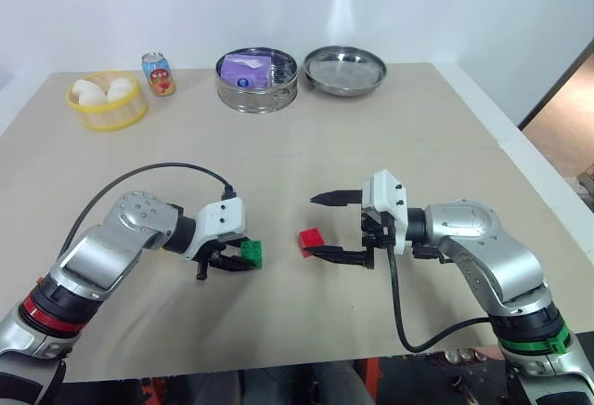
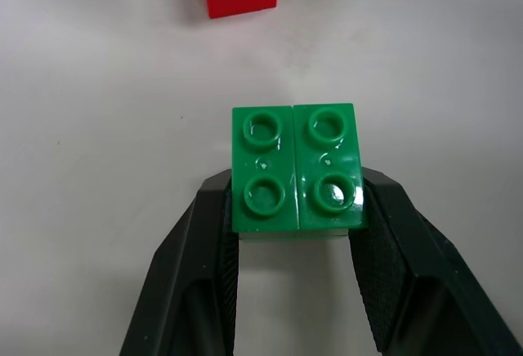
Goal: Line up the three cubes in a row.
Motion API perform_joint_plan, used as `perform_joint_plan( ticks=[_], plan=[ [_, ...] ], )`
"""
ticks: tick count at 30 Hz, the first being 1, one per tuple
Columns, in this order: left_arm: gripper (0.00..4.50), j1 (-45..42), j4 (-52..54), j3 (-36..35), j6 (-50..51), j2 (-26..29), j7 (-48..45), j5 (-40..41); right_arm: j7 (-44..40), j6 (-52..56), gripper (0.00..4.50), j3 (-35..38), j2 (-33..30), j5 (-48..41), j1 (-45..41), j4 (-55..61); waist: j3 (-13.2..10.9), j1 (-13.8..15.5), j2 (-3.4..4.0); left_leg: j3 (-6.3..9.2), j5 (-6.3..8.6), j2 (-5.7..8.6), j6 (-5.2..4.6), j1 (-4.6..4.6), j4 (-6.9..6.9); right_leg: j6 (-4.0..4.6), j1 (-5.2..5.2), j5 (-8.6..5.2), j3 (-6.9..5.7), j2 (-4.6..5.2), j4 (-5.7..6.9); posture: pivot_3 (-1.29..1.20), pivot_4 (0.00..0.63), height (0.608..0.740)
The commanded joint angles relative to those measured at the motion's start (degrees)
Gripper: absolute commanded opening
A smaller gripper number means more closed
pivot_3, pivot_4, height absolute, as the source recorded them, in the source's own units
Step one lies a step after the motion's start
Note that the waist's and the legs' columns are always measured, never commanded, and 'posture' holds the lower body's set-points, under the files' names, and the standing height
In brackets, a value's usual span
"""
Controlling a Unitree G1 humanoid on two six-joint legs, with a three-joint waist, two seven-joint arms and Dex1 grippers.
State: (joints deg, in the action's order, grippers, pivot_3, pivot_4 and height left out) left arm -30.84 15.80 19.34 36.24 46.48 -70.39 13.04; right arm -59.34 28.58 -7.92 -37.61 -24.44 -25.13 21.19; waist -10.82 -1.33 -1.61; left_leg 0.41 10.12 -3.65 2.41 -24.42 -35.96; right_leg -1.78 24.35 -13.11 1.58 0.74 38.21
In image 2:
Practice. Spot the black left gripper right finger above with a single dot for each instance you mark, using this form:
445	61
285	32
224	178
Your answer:
425	282

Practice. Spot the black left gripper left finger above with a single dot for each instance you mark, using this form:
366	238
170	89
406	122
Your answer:
180	282

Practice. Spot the green studded block cube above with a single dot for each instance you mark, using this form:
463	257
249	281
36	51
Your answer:
296	168

